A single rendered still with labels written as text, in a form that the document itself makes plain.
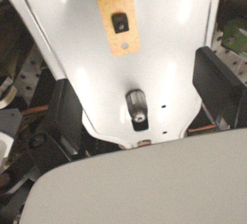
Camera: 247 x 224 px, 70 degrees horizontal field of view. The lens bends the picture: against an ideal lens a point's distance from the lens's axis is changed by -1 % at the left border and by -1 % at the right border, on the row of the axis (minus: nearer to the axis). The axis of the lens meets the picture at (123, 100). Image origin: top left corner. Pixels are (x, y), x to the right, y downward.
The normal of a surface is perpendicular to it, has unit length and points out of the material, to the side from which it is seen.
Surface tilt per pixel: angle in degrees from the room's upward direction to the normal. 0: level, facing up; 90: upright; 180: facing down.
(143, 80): 0
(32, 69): 0
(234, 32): 78
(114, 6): 0
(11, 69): 90
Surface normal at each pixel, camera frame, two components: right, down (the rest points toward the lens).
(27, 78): 0.11, 0.70
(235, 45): -0.93, 0.35
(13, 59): 0.98, -0.21
